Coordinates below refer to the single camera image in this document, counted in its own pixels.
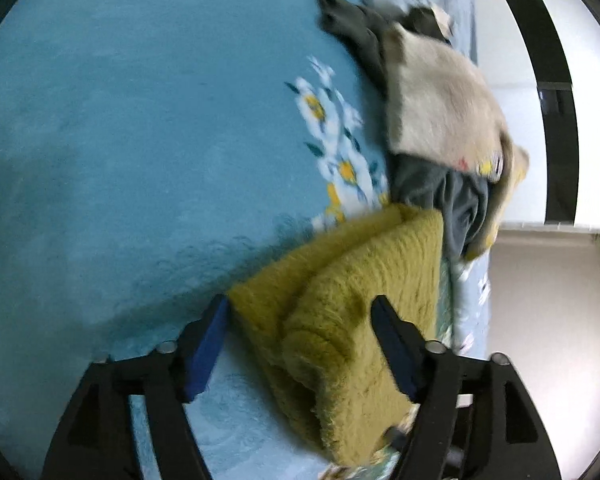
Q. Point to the teal floral bed sheet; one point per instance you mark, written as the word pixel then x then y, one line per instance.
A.
pixel 130 110

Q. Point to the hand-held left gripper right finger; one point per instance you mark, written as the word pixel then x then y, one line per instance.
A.
pixel 397 350

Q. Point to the grey garment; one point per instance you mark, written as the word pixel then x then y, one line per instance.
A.
pixel 430 185

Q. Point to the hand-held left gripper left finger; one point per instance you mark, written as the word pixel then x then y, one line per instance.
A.
pixel 207 355

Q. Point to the white wardrobe with black stripe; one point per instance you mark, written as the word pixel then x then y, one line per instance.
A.
pixel 550 35

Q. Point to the olive green fuzzy towel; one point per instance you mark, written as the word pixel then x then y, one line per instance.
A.
pixel 340 285

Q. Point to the cream fluffy sweater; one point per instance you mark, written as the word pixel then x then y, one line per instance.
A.
pixel 440 100

